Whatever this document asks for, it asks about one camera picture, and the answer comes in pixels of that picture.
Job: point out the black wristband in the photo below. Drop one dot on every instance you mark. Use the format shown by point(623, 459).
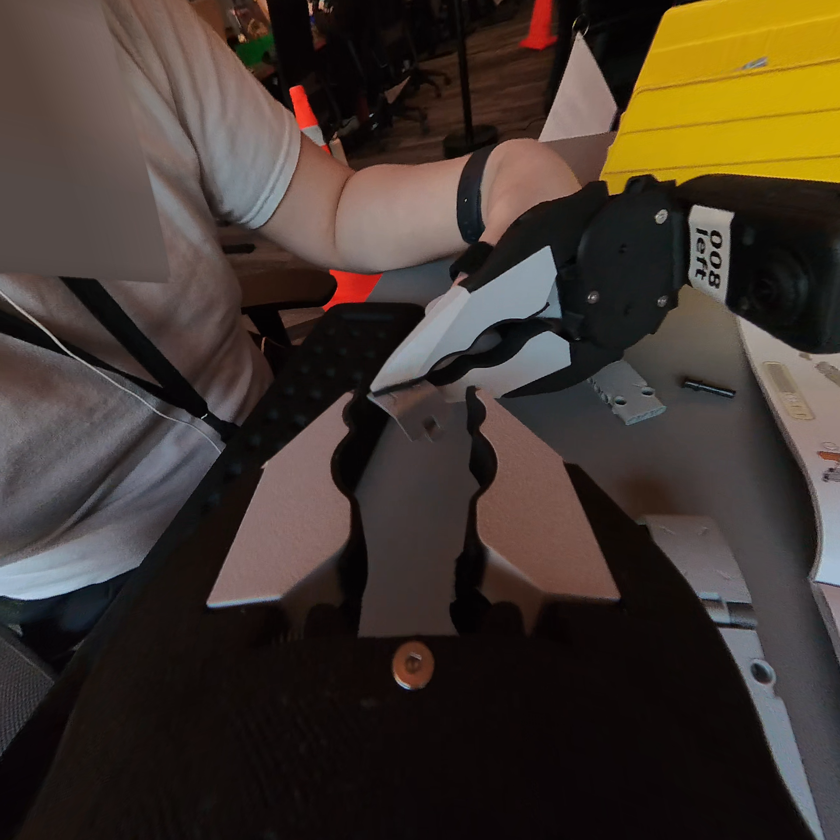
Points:
point(469, 197)

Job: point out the grey toy building panel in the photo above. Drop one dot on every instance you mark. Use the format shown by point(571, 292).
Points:
point(413, 410)
point(633, 400)

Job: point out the person's left forearm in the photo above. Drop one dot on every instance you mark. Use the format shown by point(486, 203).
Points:
point(407, 210)

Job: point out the grey desk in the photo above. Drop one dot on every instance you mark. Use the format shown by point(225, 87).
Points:
point(689, 459)

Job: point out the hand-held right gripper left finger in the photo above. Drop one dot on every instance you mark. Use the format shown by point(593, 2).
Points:
point(282, 525)

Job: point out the black office chair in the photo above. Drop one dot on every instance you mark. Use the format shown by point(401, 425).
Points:
point(420, 82)

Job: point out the light grey plate with bolt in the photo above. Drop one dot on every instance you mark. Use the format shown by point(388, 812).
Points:
point(709, 558)

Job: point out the black pole stand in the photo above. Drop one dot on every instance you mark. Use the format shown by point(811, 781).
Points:
point(470, 139)

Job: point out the person's left hand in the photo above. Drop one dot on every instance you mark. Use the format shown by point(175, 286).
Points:
point(525, 184)

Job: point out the yellow storage bin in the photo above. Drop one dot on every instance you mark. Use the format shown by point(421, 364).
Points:
point(722, 118)

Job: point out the hanging white paper sheet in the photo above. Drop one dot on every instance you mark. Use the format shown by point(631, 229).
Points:
point(577, 98)

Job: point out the white instruction booklet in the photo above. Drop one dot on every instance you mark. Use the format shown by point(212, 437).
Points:
point(794, 459)

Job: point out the striped orange traffic cone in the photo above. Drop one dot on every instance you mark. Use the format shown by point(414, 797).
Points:
point(303, 108)

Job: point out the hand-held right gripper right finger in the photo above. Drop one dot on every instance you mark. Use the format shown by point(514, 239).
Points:
point(544, 525)

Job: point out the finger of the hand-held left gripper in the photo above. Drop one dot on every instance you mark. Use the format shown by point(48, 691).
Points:
point(485, 302)
point(531, 361)

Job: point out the black toy connector pin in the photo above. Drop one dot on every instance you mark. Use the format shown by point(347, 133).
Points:
point(705, 387)

